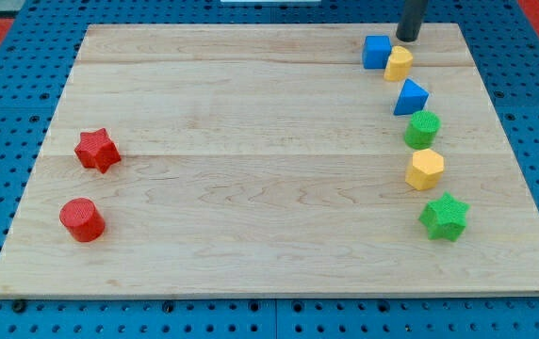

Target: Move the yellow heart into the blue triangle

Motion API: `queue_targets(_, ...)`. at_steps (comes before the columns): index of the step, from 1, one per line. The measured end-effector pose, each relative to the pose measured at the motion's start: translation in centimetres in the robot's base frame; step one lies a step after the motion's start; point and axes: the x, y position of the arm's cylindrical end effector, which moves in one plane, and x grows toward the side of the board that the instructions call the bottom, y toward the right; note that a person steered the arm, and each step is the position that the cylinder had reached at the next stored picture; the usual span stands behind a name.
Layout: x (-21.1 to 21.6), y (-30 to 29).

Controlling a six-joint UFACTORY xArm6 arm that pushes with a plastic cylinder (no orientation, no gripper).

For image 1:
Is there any yellow heart block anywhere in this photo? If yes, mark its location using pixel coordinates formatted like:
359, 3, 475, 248
384, 46, 414, 82

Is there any blue triangle block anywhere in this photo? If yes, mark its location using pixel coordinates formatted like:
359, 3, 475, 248
393, 78, 430, 116

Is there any light wooden board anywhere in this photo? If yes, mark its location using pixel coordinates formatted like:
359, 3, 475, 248
0, 24, 539, 300

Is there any green cylinder block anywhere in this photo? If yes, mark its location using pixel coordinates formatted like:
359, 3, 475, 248
403, 110, 441, 150

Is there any yellow hexagon block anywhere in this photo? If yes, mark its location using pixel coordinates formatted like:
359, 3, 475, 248
404, 149, 445, 190

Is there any blue cube block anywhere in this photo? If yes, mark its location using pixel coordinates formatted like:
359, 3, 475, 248
362, 35, 392, 70

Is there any red star block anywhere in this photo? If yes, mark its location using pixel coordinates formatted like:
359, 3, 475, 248
74, 128, 122, 173

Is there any green star block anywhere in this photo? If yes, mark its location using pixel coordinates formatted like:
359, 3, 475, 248
418, 192, 470, 242

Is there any red cylinder block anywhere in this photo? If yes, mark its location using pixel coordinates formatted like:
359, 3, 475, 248
59, 198, 106, 242

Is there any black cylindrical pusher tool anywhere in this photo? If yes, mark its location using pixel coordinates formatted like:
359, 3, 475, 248
396, 0, 429, 42

